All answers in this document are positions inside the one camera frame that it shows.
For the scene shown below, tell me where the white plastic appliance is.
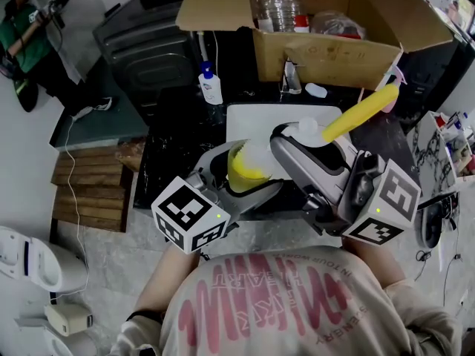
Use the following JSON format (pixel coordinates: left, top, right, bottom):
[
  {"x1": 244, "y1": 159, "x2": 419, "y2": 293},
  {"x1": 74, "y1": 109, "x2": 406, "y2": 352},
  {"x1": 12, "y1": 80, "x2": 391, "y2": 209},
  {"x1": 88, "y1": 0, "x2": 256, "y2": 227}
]
[{"x1": 14, "y1": 315, "x2": 98, "y2": 356}]

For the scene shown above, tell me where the black floor cable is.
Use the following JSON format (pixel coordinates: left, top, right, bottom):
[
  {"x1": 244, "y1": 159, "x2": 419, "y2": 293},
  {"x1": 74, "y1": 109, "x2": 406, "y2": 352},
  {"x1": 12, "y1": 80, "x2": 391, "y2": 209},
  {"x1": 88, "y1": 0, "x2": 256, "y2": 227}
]
[
  {"x1": 443, "y1": 253, "x2": 463, "y2": 303},
  {"x1": 413, "y1": 249, "x2": 431, "y2": 281}
]

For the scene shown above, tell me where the open cardboard box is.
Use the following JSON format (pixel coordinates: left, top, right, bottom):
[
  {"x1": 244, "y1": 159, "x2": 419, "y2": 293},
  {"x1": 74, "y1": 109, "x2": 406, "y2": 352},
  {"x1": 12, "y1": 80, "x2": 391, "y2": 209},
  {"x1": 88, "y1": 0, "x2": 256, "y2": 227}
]
[{"x1": 175, "y1": 0, "x2": 454, "y2": 90}]

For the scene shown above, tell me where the black oval device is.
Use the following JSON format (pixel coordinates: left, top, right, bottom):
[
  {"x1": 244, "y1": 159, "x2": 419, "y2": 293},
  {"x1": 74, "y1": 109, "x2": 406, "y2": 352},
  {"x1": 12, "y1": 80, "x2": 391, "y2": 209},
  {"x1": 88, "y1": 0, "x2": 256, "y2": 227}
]
[{"x1": 414, "y1": 202, "x2": 445, "y2": 250}]

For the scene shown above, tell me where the person's right forearm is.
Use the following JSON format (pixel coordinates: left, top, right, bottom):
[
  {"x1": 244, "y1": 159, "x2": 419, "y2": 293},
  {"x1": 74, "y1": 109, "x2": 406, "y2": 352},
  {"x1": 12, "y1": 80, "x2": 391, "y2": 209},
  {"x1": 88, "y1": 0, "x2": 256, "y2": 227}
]
[{"x1": 341, "y1": 235, "x2": 405, "y2": 283}]

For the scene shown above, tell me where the beige power adapter box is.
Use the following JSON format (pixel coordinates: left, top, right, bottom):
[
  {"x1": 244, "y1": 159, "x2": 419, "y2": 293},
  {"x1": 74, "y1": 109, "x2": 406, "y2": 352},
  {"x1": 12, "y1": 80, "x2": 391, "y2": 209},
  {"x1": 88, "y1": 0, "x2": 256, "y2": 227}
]
[{"x1": 44, "y1": 302, "x2": 94, "y2": 337}]

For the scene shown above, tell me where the clear plastic bag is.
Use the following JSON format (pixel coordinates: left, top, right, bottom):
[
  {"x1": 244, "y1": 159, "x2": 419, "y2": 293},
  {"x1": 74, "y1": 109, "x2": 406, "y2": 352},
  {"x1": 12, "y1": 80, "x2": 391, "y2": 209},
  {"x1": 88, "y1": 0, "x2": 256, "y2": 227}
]
[{"x1": 310, "y1": 10, "x2": 367, "y2": 39}]

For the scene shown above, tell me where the yellow handled bottle brush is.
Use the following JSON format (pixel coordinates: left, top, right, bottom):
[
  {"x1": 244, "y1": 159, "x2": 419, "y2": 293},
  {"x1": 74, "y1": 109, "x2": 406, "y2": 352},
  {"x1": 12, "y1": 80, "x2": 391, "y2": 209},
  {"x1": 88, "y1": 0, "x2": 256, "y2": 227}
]
[{"x1": 230, "y1": 84, "x2": 400, "y2": 180}]

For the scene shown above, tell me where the chrome faucet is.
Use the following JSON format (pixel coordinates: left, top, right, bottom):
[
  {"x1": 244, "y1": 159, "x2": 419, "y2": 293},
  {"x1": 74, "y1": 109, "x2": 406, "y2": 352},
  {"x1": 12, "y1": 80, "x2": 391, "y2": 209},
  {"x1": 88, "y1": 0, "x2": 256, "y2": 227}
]
[{"x1": 278, "y1": 60, "x2": 305, "y2": 95}]

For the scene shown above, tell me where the person's left forearm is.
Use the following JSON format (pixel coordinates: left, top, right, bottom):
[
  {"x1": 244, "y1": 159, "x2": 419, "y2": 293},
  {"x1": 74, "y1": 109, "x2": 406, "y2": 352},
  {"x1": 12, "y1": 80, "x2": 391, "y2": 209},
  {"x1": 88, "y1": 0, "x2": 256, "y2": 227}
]
[{"x1": 135, "y1": 245, "x2": 201, "y2": 313}]

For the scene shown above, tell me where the black cabinet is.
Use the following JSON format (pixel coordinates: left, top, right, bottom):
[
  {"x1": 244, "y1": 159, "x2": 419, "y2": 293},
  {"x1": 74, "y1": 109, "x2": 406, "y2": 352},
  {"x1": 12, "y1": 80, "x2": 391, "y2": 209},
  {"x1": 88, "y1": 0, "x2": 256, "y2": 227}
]
[{"x1": 396, "y1": 27, "x2": 475, "y2": 124}]

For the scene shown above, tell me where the white blue pump soap bottle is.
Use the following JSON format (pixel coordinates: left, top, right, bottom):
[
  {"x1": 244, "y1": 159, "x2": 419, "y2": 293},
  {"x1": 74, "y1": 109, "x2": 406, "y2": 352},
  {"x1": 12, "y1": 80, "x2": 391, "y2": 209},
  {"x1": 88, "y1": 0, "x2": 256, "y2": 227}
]
[{"x1": 197, "y1": 61, "x2": 223, "y2": 106}]

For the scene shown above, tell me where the white rectangular sink basin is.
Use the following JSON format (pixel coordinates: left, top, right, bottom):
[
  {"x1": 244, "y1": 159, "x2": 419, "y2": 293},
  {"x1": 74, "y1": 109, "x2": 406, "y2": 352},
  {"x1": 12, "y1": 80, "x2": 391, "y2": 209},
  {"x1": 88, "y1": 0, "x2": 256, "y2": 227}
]
[{"x1": 225, "y1": 104, "x2": 352, "y2": 151}]

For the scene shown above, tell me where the brown mottled board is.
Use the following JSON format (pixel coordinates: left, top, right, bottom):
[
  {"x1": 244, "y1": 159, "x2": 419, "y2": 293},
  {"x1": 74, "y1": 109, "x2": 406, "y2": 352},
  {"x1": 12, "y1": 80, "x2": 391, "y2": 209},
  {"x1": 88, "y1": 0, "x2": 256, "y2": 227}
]
[{"x1": 114, "y1": 139, "x2": 146, "y2": 173}]

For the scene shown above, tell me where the black wristband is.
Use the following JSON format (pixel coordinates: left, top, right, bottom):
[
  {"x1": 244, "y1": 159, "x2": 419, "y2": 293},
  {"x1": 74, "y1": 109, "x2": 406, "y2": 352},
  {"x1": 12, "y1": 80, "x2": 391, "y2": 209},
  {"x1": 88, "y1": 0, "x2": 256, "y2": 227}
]
[{"x1": 125, "y1": 309, "x2": 164, "y2": 324}]

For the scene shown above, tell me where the small white soap bar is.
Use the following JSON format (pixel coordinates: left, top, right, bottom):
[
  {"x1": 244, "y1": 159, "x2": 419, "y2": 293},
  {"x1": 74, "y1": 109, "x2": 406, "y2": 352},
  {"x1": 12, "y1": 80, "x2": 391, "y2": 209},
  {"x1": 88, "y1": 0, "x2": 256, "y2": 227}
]
[{"x1": 304, "y1": 82, "x2": 328, "y2": 99}]

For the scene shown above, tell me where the black washing machine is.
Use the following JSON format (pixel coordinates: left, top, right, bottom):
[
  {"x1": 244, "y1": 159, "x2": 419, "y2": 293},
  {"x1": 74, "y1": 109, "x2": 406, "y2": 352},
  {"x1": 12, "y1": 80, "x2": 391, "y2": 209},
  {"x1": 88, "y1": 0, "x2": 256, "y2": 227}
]
[{"x1": 92, "y1": 0, "x2": 203, "y2": 124}]

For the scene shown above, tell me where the white power cable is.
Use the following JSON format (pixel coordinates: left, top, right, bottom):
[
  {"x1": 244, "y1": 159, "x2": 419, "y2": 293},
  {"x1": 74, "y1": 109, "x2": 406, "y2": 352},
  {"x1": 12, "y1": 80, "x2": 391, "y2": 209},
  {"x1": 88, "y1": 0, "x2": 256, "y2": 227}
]
[{"x1": 50, "y1": 105, "x2": 91, "y2": 303}]

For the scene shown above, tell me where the grey raised platform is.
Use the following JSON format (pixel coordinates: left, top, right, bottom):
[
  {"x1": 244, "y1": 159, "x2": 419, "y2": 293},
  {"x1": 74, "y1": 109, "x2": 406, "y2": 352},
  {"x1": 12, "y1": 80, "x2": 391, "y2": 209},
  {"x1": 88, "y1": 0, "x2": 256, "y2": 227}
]
[{"x1": 49, "y1": 61, "x2": 149, "y2": 152}]

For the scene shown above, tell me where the pink spray bottle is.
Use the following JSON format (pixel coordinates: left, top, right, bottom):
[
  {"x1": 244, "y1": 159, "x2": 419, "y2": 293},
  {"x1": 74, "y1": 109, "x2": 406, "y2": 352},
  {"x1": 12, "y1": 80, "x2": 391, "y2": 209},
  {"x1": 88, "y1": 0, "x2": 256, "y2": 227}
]
[{"x1": 381, "y1": 67, "x2": 408, "y2": 113}]

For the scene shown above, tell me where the beige shirt with pink print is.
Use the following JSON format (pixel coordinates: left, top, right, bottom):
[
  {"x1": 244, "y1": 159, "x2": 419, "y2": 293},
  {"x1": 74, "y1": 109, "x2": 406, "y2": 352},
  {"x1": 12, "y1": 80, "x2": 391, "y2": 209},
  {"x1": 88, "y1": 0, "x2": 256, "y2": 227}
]
[{"x1": 109, "y1": 245, "x2": 465, "y2": 356}]

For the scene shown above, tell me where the brown wooden pallet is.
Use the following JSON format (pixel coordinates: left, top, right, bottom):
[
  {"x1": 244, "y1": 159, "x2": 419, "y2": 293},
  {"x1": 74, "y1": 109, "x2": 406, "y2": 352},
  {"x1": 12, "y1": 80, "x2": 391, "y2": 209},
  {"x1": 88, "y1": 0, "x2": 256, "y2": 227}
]
[{"x1": 50, "y1": 147, "x2": 134, "y2": 233}]

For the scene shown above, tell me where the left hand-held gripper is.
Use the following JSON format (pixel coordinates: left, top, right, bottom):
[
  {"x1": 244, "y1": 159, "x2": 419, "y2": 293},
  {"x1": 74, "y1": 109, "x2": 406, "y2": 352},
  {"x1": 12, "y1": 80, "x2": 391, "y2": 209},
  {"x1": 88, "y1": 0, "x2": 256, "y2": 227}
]
[{"x1": 151, "y1": 140, "x2": 286, "y2": 254}]

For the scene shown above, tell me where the large clear plastic bottle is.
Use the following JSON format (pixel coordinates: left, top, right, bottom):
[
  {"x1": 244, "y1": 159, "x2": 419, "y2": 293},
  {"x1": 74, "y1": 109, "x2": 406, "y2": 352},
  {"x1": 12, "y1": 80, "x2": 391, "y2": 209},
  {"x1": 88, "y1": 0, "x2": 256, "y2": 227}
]
[{"x1": 248, "y1": 0, "x2": 304, "y2": 33}]

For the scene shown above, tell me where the white toilet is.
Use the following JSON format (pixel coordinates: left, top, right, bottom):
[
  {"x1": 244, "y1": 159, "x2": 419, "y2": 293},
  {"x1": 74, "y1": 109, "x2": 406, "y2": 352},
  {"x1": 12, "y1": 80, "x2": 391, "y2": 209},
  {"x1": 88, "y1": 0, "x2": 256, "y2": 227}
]
[{"x1": 0, "y1": 225, "x2": 89, "y2": 293}]

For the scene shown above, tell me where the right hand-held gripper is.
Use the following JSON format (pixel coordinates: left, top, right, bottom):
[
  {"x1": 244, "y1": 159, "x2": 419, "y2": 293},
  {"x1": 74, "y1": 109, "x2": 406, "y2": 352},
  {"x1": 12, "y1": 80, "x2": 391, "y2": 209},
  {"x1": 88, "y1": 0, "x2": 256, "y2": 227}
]
[{"x1": 269, "y1": 123, "x2": 422, "y2": 247}]

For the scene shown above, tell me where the marble pattern storage rack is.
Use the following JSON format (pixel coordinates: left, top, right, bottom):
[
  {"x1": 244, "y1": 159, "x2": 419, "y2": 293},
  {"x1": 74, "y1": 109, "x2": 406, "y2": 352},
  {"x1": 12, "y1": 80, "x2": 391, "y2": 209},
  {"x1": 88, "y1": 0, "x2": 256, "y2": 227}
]
[{"x1": 406, "y1": 110, "x2": 475, "y2": 209}]

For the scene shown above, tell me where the white drain hose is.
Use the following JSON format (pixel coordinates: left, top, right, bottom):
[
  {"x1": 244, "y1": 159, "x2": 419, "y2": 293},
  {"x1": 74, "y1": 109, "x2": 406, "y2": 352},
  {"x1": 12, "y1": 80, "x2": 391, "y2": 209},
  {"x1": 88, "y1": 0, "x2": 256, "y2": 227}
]
[{"x1": 196, "y1": 30, "x2": 209, "y2": 63}]

